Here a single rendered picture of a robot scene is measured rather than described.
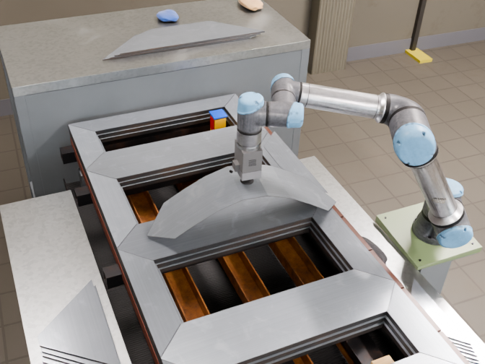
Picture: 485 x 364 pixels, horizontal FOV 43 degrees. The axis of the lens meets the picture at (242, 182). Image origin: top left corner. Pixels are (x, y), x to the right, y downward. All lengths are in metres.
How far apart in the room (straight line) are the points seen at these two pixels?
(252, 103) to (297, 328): 0.65
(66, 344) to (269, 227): 0.73
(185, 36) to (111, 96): 0.44
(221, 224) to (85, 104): 0.87
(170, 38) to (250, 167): 1.05
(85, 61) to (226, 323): 1.36
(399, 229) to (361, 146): 1.77
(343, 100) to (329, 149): 2.09
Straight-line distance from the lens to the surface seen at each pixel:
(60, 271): 2.10
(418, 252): 2.31
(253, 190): 1.92
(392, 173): 3.88
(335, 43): 4.85
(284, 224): 2.06
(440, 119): 4.54
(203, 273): 2.32
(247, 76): 2.79
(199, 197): 1.96
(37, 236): 2.25
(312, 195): 2.06
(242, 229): 2.03
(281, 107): 1.79
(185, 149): 2.39
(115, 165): 2.33
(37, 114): 2.59
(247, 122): 1.79
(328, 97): 1.91
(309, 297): 1.84
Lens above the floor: 2.22
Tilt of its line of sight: 37 degrees down
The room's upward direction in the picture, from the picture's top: 3 degrees clockwise
